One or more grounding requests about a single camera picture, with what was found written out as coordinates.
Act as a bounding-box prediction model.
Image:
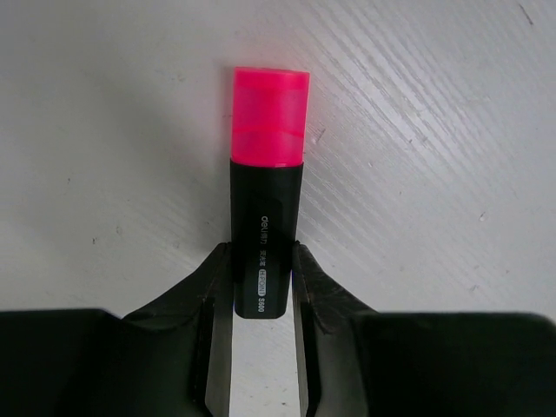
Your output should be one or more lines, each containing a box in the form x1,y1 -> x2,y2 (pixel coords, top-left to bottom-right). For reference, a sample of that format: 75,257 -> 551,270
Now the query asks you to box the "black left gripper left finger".
1,243 -> 233,416

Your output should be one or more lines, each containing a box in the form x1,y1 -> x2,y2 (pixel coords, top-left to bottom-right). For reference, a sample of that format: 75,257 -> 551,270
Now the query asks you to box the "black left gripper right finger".
292,243 -> 555,416

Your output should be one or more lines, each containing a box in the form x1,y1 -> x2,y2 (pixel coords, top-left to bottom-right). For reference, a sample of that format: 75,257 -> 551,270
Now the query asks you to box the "pink black highlighter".
230,67 -> 310,320

